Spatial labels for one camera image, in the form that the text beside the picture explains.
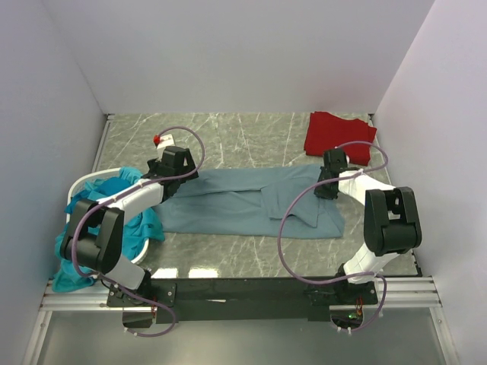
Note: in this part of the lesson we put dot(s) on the aluminium frame rail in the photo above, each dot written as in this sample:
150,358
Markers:
402,293

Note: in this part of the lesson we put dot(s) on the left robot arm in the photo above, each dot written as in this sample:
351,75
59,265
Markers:
94,235

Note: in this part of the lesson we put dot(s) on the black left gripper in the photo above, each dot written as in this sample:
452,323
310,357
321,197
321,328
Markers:
186,176

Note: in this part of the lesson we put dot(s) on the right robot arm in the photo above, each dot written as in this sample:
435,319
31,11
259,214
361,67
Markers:
391,220

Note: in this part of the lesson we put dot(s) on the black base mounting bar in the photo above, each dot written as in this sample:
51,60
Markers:
213,299

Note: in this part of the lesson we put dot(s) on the teal t shirts pile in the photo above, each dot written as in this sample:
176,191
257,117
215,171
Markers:
66,279

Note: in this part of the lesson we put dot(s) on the white laundry basket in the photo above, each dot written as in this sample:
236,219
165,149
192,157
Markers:
95,176

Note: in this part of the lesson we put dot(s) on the grey-blue t shirt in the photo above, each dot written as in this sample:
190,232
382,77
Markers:
252,202

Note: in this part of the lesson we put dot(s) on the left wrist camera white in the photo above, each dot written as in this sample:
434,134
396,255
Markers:
163,141

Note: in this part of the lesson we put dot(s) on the red folded t shirt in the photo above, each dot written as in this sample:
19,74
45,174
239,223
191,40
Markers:
326,131

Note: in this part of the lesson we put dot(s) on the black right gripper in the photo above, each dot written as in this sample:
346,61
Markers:
325,188

